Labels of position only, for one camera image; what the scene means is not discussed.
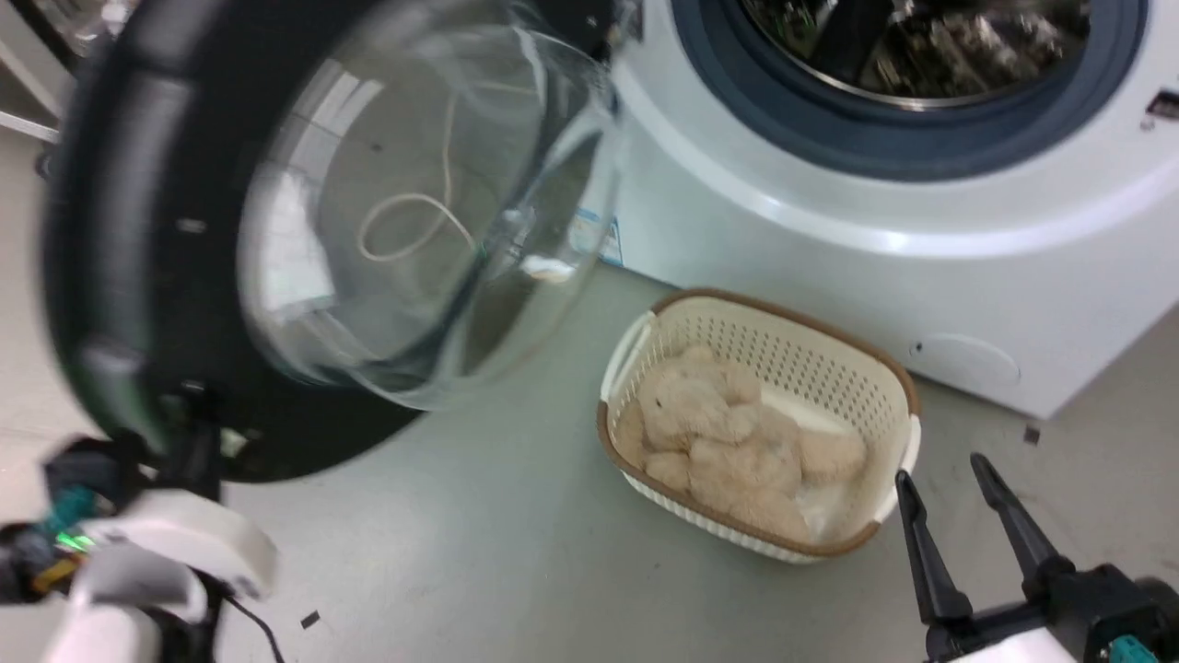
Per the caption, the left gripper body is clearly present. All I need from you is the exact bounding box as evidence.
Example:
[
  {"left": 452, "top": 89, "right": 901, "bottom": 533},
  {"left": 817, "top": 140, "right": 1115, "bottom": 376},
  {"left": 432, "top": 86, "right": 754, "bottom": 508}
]
[{"left": 0, "top": 436, "right": 279, "bottom": 604}]

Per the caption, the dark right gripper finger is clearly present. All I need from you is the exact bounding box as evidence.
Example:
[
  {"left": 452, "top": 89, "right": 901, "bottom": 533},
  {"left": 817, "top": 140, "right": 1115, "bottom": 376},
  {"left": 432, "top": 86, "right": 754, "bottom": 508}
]
[
  {"left": 895, "top": 469, "right": 975, "bottom": 629},
  {"left": 970, "top": 452, "right": 1077, "bottom": 601}
]

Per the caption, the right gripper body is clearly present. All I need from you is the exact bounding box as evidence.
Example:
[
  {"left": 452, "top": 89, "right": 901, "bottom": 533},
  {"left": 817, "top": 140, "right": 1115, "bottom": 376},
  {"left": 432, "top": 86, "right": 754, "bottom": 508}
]
[{"left": 925, "top": 562, "right": 1179, "bottom": 663}]

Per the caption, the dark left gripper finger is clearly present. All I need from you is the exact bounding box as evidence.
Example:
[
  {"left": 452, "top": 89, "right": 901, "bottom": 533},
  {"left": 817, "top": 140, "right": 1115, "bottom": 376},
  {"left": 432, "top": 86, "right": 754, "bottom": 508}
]
[{"left": 157, "top": 391, "right": 225, "bottom": 504}]

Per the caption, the black-rimmed glass washing machine door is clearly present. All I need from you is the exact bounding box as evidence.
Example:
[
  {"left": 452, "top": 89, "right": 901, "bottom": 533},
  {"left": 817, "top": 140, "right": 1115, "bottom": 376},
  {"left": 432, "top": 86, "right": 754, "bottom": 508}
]
[{"left": 41, "top": 0, "right": 638, "bottom": 485}]

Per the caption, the white front-load washing machine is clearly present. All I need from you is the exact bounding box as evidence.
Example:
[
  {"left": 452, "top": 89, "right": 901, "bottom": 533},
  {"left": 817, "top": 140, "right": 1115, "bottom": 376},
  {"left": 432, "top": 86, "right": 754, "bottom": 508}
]
[{"left": 589, "top": 0, "right": 1179, "bottom": 421}]

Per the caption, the grey-blue rubber door gasket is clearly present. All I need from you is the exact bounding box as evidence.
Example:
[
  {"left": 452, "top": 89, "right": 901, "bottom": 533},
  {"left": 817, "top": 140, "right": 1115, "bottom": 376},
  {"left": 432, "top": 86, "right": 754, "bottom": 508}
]
[{"left": 670, "top": 0, "right": 1151, "bottom": 183}]

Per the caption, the white cloth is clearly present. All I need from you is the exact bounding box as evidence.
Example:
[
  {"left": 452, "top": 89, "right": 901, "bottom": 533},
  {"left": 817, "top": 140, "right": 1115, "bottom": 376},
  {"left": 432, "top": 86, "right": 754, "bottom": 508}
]
[{"left": 761, "top": 387, "right": 887, "bottom": 544}]

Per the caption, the round white filter cover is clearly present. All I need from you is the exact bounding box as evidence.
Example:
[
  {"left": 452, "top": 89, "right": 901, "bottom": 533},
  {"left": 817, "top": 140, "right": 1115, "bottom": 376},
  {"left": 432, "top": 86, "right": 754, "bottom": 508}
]
[{"left": 906, "top": 332, "right": 1022, "bottom": 389}]

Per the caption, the beige plush teddy bear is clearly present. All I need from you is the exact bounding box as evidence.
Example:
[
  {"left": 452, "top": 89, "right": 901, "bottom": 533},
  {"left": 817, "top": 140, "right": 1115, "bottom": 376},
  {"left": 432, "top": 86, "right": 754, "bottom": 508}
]
[{"left": 614, "top": 344, "right": 869, "bottom": 544}]

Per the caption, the cream laundry basket brown rim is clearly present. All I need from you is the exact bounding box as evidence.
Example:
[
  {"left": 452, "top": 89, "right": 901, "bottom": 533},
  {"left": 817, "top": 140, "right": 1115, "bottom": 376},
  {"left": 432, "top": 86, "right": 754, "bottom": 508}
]
[{"left": 596, "top": 287, "right": 923, "bottom": 564}]

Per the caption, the blue white label sticker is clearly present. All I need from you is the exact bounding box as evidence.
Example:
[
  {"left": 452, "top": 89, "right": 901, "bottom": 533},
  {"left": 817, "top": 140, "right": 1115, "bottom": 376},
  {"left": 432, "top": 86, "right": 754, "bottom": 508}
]
[{"left": 567, "top": 208, "right": 626, "bottom": 269}]

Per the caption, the stainless steel washer drum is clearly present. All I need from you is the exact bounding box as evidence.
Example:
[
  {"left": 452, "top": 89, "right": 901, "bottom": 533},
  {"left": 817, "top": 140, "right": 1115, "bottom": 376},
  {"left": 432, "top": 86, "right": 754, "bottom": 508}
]
[{"left": 740, "top": 0, "right": 1093, "bottom": 112}]

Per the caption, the thin black cable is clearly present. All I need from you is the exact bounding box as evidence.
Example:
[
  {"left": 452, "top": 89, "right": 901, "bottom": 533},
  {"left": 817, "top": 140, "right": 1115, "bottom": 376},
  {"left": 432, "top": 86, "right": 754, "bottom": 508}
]
[{"left": 219, "top": 594, "right": 285, "bottom": 663}]

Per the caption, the white looped cord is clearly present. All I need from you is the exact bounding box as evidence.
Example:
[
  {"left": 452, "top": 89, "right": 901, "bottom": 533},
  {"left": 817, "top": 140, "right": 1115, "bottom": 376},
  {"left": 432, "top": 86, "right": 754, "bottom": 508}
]
[{"left": 356, "top": 81, "right": 482, "bottom": 265}]

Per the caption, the white shelf frame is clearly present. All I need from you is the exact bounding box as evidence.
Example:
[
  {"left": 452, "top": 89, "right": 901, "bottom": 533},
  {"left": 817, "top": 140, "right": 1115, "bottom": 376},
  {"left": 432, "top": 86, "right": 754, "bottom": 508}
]
[{"left": 0, "top": 0, "right": 139, "bottom": 146}]

